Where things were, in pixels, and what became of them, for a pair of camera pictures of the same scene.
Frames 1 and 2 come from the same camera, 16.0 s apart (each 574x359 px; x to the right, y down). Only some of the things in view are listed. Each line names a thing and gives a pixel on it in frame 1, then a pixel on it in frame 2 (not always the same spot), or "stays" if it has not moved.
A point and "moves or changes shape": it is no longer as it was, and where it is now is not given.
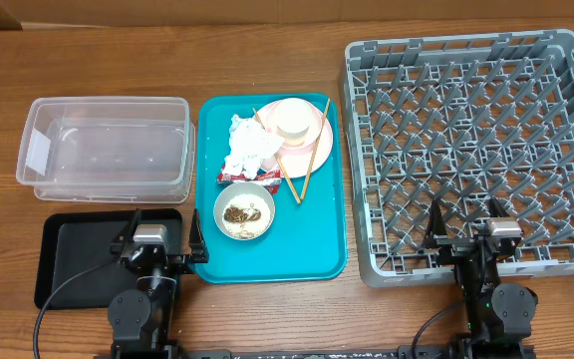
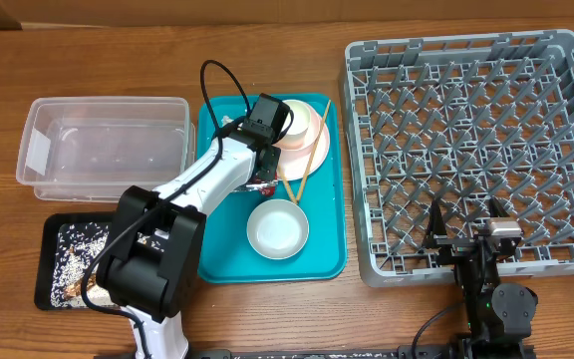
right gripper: (453, 246) stays
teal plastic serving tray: (308, 240) stays
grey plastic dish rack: (465, 119) stays
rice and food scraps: (246, 215) → (75, 245)
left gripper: (197, 249) → (273, 169)
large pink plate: (300, 163) stays
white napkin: (250, 145) moves or changes shape
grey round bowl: (244, 211) → (278, 229)
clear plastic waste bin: (110, 150) stays
